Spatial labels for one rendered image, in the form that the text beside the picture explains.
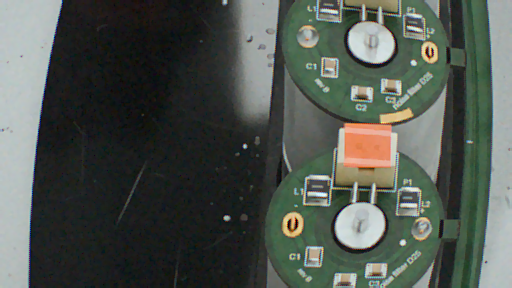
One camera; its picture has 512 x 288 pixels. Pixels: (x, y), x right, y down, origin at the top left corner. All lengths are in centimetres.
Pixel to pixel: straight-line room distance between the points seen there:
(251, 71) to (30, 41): 4
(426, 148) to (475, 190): 2
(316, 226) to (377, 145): 1
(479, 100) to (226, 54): 7
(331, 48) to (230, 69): 6
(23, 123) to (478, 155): 10
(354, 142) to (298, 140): 3
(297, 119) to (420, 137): 2
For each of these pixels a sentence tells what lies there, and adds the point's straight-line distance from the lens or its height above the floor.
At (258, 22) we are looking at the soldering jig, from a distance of 40.
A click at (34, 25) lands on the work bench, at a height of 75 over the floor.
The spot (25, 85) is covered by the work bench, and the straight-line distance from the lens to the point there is 41.
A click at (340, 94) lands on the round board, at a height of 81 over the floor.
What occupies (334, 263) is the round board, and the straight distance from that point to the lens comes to 32.
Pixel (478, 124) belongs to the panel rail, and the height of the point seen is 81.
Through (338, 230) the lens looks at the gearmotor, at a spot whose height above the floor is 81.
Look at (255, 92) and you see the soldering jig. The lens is 39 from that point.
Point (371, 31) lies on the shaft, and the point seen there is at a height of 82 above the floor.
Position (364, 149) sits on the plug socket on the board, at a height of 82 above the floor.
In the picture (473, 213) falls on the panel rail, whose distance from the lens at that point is 33.
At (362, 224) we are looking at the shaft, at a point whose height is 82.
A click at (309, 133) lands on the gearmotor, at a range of 35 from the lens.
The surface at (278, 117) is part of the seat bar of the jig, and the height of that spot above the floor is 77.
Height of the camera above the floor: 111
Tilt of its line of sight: 62 degrees down
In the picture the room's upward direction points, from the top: straight up
